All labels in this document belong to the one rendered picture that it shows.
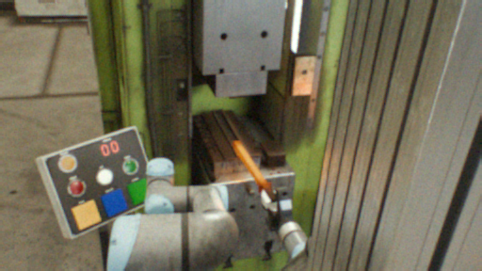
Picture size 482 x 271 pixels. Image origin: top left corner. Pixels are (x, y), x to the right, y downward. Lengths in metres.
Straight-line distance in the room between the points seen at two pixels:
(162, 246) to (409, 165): 0.60
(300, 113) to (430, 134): 1.80
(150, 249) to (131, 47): 1.05
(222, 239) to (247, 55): 0.97
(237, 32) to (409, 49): 1.37
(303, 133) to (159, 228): 1.38
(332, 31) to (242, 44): 0.46
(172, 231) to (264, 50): 1.02
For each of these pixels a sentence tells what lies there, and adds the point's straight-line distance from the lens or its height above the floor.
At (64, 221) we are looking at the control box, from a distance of 1.62.
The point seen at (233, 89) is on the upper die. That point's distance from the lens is 1.76.
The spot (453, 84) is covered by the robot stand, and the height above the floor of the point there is 1.92.
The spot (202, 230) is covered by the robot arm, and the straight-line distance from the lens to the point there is 0.86.
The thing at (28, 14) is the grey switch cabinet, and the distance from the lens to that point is 7.19.
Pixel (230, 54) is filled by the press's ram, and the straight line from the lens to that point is 1.70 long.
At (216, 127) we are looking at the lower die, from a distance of 2.12.
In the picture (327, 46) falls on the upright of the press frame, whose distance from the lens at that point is 2.02.
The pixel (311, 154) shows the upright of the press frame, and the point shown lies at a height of 0.85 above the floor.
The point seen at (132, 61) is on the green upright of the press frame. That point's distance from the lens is 1.79.
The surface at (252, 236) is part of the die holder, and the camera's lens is 2.13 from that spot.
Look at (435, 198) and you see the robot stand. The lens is 0.32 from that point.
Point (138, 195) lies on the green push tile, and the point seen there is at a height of 1.00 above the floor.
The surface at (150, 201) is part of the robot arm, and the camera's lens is 1.24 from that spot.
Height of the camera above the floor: 2.02
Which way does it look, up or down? 30 degrees down
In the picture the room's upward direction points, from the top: 3 degrees clockwise
